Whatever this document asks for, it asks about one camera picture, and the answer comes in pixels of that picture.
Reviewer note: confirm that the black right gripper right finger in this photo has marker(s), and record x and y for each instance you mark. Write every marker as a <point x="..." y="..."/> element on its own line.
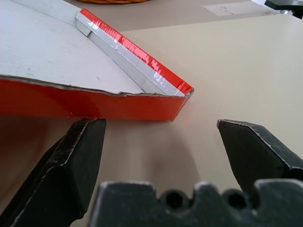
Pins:
<point x="255" y="151"/>

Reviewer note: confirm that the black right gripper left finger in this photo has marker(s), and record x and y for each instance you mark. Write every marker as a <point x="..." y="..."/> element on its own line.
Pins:
<point x="71" y="170"/>

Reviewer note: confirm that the red cardboard box lid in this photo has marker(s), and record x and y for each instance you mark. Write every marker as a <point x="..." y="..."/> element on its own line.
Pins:
<point x="71" y="71"/>

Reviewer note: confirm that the white paper sheet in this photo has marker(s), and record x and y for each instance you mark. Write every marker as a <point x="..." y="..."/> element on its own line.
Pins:
<point x="233" y="9"/>

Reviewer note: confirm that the black object at table edge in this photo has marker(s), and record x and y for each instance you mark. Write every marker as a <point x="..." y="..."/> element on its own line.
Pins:
<point x="285" y="5"/>

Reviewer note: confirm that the woven wicker basket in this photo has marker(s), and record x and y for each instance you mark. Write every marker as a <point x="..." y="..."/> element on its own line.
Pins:
<point x="113" y="1"/>

